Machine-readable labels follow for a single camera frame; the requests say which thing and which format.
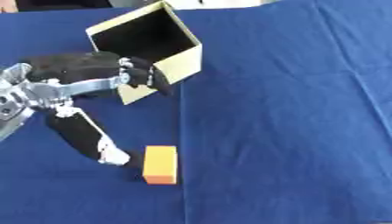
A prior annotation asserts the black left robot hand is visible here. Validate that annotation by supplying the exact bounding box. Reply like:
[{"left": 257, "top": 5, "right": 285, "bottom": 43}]
[{"left": 18, "top": 51, "right": 177, "bottom": 166}]

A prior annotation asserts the tan cardboard box black inside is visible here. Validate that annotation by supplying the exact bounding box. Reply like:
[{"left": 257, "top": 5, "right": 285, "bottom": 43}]
[{"left": 84, "top": 0, "right": 204, "bottom": 106}]

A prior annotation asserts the orange rectangular block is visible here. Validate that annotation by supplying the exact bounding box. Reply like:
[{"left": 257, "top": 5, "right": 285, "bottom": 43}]
[{"left": 141, "top": 144, "right": 181, "bottom": 186}]

